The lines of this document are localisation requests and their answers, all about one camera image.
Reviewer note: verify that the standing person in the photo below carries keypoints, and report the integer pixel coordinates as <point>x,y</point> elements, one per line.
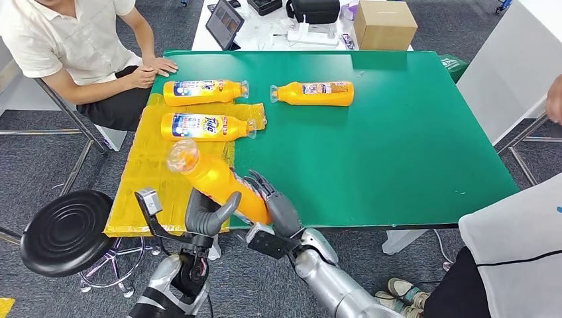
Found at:
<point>518,254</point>

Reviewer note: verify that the black bag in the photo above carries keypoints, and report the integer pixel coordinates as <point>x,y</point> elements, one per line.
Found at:
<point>314,9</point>

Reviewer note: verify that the white side table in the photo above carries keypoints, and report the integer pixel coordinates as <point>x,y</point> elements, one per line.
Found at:
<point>505,66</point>

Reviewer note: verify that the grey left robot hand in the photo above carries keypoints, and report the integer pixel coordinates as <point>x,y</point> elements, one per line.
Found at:
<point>204,219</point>

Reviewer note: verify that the black round stool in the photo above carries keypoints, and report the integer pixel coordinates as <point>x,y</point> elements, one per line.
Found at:
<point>66,232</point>

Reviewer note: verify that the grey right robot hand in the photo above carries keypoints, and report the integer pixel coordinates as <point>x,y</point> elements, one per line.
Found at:
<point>283,213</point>

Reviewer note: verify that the black tray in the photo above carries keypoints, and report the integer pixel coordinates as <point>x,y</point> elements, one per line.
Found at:
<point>263,6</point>

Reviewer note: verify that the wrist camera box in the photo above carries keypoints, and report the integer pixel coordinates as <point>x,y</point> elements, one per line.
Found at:
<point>149,202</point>
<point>272,241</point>

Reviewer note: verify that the black tablet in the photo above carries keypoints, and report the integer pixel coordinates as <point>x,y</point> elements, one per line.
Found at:
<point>224,24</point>

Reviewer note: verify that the yellow sheet scrap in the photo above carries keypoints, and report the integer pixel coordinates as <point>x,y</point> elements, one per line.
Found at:
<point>5,307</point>

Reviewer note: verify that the white bench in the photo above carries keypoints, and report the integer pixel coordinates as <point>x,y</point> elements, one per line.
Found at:
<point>112,138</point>

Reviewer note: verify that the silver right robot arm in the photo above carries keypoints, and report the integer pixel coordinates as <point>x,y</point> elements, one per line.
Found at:
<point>333,285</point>

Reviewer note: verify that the black phone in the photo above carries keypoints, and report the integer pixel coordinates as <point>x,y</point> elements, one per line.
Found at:
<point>232,3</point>

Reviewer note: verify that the seated person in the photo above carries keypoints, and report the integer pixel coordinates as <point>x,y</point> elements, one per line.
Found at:
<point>66,39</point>

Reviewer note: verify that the steel table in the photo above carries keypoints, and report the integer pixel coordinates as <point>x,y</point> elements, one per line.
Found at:
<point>66,109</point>

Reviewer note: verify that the orange detergent bottle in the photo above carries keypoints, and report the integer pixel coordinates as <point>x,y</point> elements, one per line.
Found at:
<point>202,93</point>
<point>316,94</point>
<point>215,180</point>
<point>204,127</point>

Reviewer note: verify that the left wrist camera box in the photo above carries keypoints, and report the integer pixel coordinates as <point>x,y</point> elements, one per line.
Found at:
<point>149,202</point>

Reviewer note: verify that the brown cardboard box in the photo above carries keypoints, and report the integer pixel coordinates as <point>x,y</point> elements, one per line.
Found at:
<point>384,24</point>

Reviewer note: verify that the small purple packet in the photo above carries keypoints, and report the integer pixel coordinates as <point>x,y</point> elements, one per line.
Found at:
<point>347,41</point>

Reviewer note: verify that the purple white tissue pack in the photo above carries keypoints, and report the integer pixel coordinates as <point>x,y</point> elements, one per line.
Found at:
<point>350,9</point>

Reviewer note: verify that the white table leg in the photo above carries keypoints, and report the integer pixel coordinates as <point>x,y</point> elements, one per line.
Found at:
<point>215,250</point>
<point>397,241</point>

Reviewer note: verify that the white power strip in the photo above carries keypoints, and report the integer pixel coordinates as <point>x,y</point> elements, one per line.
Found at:
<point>311,37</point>

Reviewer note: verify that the yellow taped cardboard sheet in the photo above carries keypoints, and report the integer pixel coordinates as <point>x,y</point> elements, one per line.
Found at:
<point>145,175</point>

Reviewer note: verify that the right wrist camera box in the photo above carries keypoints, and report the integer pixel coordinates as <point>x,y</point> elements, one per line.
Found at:
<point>272,241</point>

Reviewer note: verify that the green printed bag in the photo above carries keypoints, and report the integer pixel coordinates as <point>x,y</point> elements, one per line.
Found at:
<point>452,66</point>

